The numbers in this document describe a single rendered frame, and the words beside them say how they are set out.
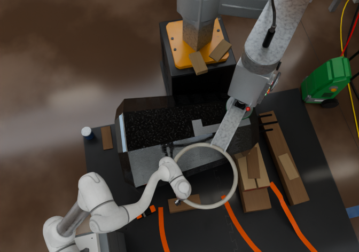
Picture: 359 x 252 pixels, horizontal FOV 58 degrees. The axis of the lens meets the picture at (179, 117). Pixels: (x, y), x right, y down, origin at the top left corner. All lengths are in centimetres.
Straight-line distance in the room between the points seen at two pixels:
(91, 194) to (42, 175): 189
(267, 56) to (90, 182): 116
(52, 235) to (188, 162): 113
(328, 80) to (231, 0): 143
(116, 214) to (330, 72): 249
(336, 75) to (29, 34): 345
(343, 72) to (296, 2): 140
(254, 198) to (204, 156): 77
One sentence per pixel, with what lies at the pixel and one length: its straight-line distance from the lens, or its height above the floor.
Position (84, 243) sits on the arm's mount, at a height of 88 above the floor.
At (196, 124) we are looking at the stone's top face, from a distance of 258.
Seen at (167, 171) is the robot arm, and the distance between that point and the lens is 203.
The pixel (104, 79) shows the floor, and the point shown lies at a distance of 377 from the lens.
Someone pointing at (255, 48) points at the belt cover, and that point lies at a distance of 190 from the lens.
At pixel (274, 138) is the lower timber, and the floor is 13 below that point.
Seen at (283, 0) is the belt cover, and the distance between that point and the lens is 215.
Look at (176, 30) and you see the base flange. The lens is 307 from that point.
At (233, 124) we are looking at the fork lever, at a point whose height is 95.
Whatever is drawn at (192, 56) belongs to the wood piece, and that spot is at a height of 83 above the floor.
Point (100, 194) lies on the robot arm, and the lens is 171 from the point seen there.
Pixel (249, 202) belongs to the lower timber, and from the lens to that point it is 317.
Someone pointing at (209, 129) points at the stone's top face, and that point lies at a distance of 257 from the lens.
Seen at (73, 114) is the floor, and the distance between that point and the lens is 368.
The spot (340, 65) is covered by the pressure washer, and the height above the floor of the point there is 57.
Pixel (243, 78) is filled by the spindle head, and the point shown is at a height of 143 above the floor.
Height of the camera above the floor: 323
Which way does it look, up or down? 68 degrees down
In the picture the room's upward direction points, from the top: straight up
